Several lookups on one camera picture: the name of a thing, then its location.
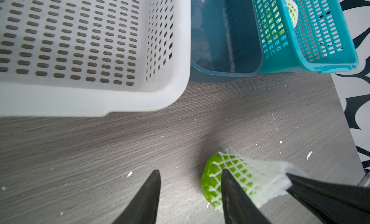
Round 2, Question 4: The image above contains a green custard apple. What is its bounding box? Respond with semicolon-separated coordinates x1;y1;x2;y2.
201;153;254;212

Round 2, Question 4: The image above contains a white perforated plastic basket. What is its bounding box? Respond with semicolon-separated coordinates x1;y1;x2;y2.
1;0;191;117

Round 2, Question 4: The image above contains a teal perforated plastic basket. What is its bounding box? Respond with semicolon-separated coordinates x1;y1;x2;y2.
252;0;358;74

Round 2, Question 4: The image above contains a dark blue plastic tub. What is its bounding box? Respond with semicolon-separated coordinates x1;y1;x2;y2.
190;0;263;83

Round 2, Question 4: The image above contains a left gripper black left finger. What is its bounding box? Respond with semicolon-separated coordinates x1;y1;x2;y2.
113;170;161;224

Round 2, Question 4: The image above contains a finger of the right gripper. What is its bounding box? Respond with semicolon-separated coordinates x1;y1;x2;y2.
287;173;370;224

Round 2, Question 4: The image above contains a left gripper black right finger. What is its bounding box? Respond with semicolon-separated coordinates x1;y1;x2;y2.
221;169;271;224

